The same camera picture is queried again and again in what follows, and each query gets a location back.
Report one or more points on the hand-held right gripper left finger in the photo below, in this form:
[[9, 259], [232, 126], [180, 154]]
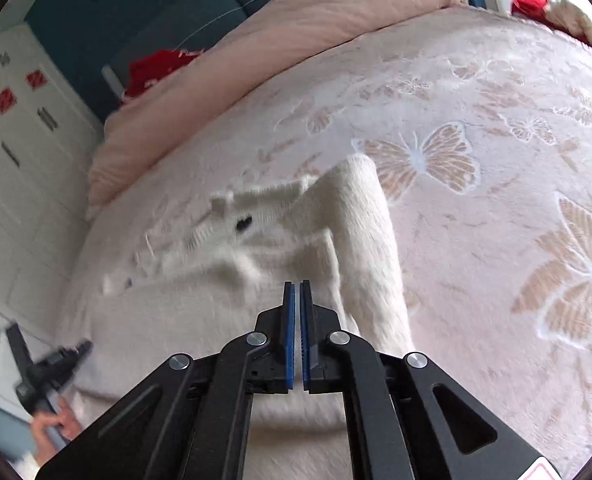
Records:
[[289, 340]]

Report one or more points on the person's left hand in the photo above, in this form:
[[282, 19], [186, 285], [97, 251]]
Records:
[[66, 425]]

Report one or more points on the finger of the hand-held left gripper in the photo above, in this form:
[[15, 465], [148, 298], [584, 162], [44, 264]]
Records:
[[18, 350], [76, 350]]

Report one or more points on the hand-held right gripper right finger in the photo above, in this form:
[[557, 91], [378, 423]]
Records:
[[306, 340]]

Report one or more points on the red pillow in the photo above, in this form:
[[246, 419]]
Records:
[[156, 72]]

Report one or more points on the red cloth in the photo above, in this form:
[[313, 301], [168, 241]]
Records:
[[531, 7]]

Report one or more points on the white wardrobe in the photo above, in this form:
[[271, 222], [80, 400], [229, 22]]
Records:
[[21, 185]]

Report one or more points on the bed with butterfly bedspread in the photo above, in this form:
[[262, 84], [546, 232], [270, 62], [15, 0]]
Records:
[[476, 220]]

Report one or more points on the white fluffy sweater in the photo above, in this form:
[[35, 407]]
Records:
[[286, 240]]

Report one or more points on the red wardrobe sticker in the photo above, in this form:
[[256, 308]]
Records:
[[36, 79], [5, 100]]

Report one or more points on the pink duvet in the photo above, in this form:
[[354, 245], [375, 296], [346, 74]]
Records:
[[296, 30]]

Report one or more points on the blue headboard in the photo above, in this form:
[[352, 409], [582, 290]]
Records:
[[126, 15]]

